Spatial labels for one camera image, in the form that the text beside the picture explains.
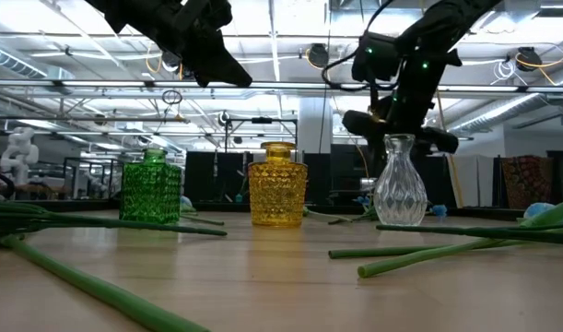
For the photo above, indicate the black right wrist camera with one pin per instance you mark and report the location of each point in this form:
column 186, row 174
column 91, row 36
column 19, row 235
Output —
column 375, row 57

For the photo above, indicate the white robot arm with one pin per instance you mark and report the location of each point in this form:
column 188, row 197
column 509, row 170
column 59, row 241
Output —
column 19, row 154

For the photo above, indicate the black round ceiling fixture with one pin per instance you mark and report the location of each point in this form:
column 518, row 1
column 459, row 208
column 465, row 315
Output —
column 527, row 57
column 318, row 54
column 170, row 60

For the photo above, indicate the yellow textured glass vase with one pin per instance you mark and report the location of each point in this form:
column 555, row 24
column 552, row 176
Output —
column 277, row 193

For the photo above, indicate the black partition panel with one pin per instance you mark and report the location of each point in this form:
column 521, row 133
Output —
column 202, row 175
column 336, row 170
column 440, row 180

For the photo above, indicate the green textured glass vase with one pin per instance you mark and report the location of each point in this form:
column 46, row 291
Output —
column 149, row 193

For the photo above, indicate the patterned red rug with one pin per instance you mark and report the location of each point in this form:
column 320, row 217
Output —
column 527, row 182

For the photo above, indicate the green stems pile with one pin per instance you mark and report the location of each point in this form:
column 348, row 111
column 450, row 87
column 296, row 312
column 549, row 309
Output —
column 101, row 290

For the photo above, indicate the black frame glass enclosure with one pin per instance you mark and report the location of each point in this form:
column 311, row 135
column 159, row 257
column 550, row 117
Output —
column 92, row 158

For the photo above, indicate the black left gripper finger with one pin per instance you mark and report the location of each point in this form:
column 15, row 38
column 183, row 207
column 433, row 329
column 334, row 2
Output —
column 221, row 69

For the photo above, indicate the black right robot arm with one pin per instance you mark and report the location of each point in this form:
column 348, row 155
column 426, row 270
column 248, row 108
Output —
column 447, row 23

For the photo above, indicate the black metal rack frame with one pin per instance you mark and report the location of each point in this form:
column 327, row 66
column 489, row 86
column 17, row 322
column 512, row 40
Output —
column 262, row 120

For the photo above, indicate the clear cut glass vase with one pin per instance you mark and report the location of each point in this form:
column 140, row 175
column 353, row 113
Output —
column 400, row 193

